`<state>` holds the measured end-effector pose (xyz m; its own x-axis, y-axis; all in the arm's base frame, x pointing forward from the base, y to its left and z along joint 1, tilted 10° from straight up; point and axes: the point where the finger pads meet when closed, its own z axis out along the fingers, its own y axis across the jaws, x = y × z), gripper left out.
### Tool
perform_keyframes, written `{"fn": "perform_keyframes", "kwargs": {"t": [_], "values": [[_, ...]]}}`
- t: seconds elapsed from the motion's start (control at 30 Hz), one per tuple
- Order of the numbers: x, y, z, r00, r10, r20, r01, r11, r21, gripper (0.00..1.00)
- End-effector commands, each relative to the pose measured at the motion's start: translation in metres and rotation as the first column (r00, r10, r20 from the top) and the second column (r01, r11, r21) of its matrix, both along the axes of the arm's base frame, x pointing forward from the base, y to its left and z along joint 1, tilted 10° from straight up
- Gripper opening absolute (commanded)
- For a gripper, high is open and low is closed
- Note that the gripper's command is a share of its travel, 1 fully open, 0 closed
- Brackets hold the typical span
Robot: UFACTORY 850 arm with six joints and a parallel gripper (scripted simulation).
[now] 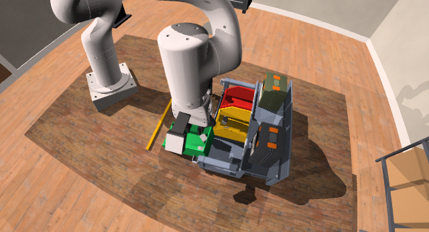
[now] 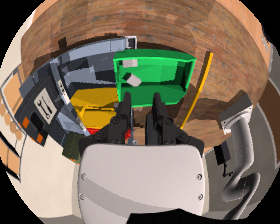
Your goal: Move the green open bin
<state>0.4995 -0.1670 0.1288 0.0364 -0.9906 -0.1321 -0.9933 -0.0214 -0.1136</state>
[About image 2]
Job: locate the red open bin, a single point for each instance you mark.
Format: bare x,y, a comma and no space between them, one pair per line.
127,135

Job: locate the yellow open bin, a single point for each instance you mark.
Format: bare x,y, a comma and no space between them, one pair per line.
95,117

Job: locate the orange bar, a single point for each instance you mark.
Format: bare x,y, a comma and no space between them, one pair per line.
208,62

